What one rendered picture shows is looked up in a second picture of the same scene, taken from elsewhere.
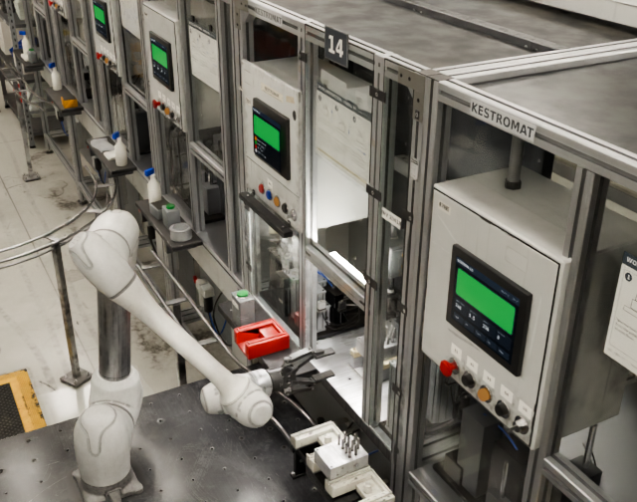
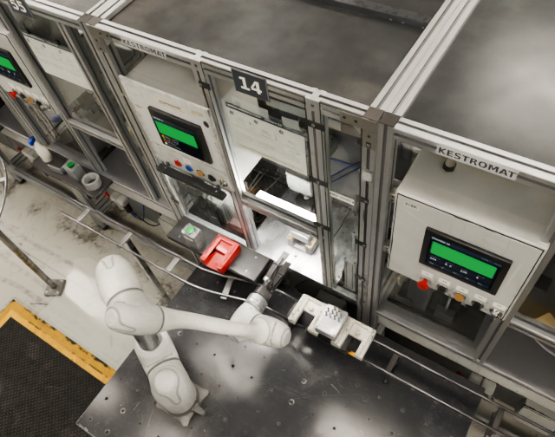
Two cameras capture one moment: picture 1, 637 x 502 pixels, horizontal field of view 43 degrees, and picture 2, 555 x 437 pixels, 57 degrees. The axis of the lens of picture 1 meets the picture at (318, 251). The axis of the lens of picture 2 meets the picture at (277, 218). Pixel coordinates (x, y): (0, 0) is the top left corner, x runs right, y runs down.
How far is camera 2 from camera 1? 1.18 m
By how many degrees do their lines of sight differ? 31
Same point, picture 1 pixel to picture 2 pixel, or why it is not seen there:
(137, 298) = (172, 322)
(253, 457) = not seen: hidden behind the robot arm
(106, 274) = (147, 327)
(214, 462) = (236, 346)
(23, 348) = not seen: outside the picture
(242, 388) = (267, 330)
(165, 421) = (184, 332)
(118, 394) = (163, 354)
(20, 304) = not seen: outside the picture
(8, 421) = (35, 345)
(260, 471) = not seen: hidden behind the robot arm
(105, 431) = (178, 388)
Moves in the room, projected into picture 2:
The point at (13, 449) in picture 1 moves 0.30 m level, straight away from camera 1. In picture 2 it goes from (101, 411) to (60, 375)
